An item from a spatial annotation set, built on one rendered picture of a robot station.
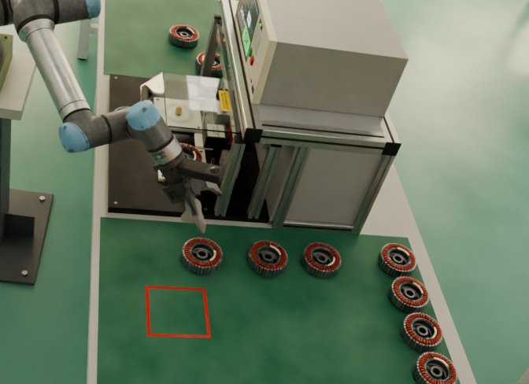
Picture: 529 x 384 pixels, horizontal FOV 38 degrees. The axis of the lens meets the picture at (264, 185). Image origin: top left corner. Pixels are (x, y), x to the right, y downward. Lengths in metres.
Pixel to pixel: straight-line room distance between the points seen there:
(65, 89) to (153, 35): 1.06
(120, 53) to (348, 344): 1.36
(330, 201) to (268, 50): 0.52
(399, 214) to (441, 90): 2.27
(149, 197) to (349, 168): 0.58
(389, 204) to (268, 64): 0.73
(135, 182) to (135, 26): 0.88
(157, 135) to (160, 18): 1.26
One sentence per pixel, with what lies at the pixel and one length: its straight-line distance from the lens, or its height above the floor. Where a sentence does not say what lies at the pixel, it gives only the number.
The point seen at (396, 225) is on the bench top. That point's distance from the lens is 2.49.
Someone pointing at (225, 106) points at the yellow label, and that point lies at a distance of 2.17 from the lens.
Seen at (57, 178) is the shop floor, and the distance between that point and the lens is 3.42.
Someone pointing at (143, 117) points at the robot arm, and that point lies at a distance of 1.87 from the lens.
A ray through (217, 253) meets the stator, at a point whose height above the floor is 0.79.
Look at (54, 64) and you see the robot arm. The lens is 2.01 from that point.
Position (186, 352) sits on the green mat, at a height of 0.75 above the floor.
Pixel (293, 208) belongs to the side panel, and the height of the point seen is 0.82.
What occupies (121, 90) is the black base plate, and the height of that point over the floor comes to 0.77.
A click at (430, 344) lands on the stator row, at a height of 0.78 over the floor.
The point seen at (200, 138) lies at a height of 0.88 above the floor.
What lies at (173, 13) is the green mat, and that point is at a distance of 3.15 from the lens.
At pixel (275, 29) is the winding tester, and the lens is 2.07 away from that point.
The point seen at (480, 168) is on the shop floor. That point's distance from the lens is 4.24.
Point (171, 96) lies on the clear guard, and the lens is 2.16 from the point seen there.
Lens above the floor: 2.34
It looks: 41 degrees down
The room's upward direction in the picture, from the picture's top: 18 degrees clockwise
